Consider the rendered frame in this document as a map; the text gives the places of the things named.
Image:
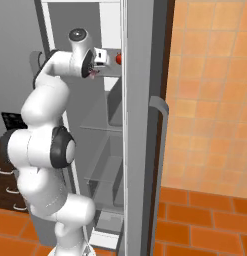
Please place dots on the grey fridge door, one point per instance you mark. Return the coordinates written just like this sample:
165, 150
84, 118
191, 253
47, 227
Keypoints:
138, 133
15, 66

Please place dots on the red tomato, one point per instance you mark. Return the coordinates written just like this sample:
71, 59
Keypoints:
118, 58

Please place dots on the clear fridge drawer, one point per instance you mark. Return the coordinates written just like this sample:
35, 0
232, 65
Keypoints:
106, 173

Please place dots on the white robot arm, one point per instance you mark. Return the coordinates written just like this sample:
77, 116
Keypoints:
45, 106

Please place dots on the black hob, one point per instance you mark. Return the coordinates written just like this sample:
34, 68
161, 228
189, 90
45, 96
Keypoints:
11, 120

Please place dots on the grey fridge body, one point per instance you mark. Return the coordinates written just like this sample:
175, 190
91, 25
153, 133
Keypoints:
85, 100

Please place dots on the white fridge bottom bin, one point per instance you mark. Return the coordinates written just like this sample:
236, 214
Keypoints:
110, 223

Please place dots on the dark brown drawer cabinet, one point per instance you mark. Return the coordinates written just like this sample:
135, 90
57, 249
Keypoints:
3, 186

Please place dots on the pink raw steak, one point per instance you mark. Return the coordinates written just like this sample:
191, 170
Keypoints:
94, 72

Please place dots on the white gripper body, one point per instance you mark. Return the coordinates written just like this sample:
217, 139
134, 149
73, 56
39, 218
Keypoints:
107, 60

